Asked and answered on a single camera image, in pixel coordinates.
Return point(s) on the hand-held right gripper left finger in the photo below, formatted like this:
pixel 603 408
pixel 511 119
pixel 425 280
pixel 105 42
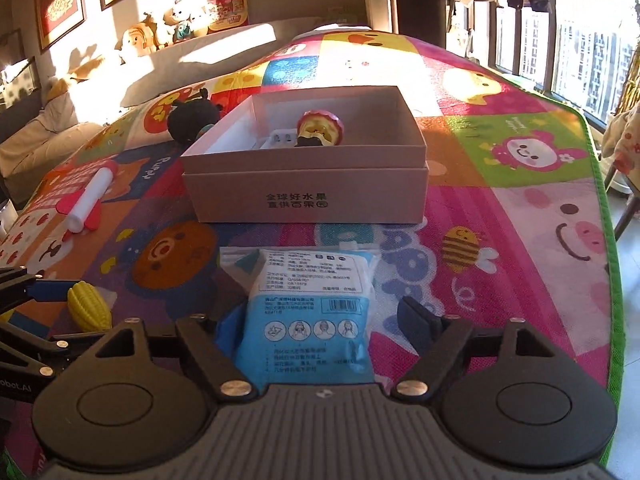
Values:
pixel 224 335

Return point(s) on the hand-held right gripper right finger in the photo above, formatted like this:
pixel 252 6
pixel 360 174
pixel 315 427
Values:
pixel 415 320

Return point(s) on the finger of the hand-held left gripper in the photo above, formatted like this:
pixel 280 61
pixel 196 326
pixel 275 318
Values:
pixel 35 352
pixel 47 292

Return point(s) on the yellow corn toy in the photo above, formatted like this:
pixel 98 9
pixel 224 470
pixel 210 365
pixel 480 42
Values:
pixel 91 307

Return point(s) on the blue face mask packet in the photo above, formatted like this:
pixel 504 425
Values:
pixel 305 320

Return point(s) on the white red toy rocket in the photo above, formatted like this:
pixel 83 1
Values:
pixel 90 200

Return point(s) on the pink cardboard box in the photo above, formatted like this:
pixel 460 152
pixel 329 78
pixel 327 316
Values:
pixel 300 195

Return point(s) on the black plush toy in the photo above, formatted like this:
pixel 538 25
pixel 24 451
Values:
pixel 192 117

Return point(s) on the colourful cartoon play mat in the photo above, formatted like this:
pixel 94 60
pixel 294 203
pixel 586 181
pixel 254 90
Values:
pixel 500 260

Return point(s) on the beige bedding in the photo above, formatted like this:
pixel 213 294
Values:
pixel 45 130

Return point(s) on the white plastic block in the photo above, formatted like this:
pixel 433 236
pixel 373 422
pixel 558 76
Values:
pixel 277 140

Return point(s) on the yellow cushion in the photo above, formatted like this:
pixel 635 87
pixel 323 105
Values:
pixel 61 90

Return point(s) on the tan plush doll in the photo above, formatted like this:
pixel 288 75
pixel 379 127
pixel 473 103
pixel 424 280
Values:
pixel 139 40

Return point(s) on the grey long pillow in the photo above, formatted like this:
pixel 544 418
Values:
pixel 200 60

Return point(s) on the floral cloth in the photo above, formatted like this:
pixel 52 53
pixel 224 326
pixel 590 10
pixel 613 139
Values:
pixel 629 140

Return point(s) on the cream plush toy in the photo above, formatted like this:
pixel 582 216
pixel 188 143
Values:
pixel 161 30

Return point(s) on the small framed red picture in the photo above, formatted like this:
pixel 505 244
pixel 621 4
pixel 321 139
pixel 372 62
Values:
pixel 61 2

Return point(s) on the teal dressed plush bear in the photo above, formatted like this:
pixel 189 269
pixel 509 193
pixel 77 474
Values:
pixel 182 22

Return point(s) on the white plush toy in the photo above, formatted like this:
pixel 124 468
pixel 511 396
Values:
pixel 200 22

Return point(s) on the small digital clock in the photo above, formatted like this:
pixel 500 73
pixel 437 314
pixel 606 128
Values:
pixel 345 16

